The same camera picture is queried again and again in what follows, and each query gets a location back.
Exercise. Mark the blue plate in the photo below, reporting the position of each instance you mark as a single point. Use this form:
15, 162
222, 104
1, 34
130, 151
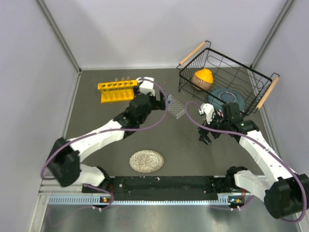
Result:
224, 95

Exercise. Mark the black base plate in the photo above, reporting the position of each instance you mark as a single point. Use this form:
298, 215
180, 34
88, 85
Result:
166, 188

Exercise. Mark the black wire basket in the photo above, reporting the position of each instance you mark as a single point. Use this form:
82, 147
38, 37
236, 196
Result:
227, 72

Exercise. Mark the clear plastic tube rack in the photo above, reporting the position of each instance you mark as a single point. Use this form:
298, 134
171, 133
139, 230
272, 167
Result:
175, 108

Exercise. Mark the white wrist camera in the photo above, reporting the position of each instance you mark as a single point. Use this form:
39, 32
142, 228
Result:
207, 110
146, 85

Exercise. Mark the yellow test tube rack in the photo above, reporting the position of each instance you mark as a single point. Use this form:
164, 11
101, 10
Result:
105, 96

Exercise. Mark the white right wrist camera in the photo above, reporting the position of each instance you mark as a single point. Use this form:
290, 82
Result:
207, 110

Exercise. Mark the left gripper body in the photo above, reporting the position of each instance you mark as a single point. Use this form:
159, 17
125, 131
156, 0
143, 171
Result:
160, 104

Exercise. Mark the yellow brown bowl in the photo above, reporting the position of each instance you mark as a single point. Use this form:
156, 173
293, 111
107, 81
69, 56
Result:
202, 79

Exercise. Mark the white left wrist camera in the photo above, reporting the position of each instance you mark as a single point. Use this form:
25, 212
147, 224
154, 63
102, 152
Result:
146, 85

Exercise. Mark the speckled white plate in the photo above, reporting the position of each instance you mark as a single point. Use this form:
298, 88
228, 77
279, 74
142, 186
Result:
146, 161

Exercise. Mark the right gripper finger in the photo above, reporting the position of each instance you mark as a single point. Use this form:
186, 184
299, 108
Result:
202, 132
206, 140

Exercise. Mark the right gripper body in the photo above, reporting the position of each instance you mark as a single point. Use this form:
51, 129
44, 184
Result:
217, 124

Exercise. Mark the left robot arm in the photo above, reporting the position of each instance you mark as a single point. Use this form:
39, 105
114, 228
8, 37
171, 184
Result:
66, 156

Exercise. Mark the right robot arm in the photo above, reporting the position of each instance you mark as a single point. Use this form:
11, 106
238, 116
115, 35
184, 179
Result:
282, 190

